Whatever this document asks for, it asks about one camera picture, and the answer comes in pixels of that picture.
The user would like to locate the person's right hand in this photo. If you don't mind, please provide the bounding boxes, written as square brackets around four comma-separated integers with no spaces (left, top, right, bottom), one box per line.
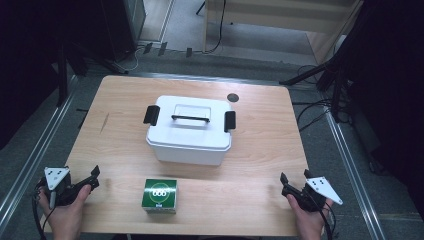
[286,194,335,240]

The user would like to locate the person's left hand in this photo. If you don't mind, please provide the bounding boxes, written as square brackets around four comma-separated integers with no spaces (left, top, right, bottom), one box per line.
[38,184,93,240]

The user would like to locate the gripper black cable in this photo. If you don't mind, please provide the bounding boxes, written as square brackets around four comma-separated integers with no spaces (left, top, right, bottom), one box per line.
[31,181,56,240]
[311,191,338,240]

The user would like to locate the white plastic storage box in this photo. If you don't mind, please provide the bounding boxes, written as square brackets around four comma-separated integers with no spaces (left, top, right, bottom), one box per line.
[145,134,233,167]

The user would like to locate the white lid with black handle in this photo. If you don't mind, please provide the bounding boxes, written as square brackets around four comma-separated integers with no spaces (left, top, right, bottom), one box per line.
[143,95,237,153]

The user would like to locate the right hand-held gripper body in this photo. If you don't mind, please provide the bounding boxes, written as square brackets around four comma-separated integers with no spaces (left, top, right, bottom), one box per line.
[294,176,344,213]

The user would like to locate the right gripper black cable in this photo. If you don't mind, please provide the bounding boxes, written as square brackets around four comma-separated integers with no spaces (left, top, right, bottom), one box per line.
[311,191,338,240]

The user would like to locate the metal floor rail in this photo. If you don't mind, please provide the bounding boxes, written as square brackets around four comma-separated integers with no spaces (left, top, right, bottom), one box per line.
[323,109,388,240]
[0,75,80,231]

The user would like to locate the light wooden furniture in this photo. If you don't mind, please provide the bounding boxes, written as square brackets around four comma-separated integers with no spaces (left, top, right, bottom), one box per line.
[202,0,364,65]

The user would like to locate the black metal stand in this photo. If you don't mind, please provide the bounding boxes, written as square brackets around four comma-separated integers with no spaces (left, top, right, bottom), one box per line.
[55,39,130,108]
[279,58,353,123]

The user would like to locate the white floor cable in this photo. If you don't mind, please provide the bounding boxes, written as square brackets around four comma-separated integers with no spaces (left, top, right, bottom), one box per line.
[127,45,145,72]

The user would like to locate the black hanging cable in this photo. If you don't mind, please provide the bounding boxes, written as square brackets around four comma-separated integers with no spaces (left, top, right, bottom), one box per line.
[202,0,228,55]

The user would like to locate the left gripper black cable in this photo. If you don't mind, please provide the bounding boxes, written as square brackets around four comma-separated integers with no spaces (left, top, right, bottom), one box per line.
[31,181,56,240]

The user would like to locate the black floor cables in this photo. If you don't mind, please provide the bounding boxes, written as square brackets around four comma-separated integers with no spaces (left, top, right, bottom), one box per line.
[292,64,334,132]

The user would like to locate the green cardboard box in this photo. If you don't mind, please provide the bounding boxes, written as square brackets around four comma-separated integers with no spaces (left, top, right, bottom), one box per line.
[141,178,179,215]

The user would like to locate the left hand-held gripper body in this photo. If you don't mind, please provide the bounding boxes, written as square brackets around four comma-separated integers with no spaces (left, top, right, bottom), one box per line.
[35,166,93,208]

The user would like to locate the black cabinet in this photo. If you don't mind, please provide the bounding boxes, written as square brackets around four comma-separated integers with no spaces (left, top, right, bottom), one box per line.
[99,0,148,63]

